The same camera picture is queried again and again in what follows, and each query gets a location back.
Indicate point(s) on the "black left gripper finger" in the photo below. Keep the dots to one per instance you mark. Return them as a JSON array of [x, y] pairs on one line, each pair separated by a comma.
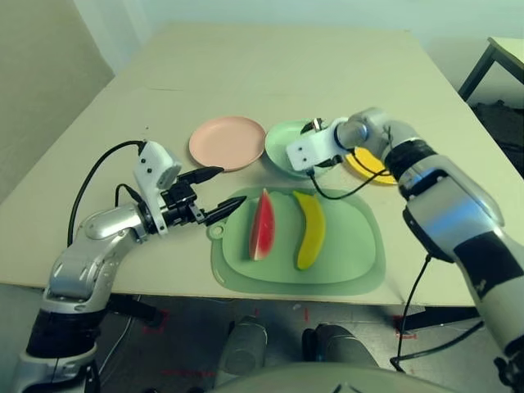
[[202, 174], [225, 208]]

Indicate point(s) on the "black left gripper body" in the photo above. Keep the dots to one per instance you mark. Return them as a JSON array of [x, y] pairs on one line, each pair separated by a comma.
[[180, 204]]

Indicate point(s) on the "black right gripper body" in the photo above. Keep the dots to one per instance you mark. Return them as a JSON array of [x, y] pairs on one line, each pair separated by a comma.
[[315, 125]]

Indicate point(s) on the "red watermelon slice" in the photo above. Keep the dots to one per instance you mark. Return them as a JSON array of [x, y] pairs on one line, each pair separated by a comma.
[[263, 229]]

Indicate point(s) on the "yellow banana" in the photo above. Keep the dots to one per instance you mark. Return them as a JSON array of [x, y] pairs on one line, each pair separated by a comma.
[[313, 229]]

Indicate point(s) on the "pink plastic plate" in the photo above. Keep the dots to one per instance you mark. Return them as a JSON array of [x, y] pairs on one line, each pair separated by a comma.
[[227, 143]]

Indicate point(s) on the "light green plastic plate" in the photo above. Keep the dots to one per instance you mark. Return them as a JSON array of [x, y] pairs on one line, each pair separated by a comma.
[[278, 141]]

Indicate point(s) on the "yellow plastic plate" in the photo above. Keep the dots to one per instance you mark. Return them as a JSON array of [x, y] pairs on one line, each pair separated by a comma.
[[366, 161]]

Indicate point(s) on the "green cutting mat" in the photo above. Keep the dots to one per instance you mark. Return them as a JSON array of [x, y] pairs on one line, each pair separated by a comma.
[[348, 245]]

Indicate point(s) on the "robot right leg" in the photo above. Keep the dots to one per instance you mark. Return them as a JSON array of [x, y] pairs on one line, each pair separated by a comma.
[[340, 344]]

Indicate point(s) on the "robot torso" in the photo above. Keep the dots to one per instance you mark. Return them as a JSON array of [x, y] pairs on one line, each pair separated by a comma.
[[327, 380]]

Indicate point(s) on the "beige side table black legs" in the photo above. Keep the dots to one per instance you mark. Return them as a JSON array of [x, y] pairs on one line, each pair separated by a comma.
[[503, 53]]

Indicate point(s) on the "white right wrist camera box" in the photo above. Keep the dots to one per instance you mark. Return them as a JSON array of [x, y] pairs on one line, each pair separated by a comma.
[[315, 147]]

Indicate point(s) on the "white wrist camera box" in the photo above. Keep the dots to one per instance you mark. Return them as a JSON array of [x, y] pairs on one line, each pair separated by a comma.
[[157, 172], [315, 147]]

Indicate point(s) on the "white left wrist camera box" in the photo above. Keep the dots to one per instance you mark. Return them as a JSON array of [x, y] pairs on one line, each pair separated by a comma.
[[157, 172]]

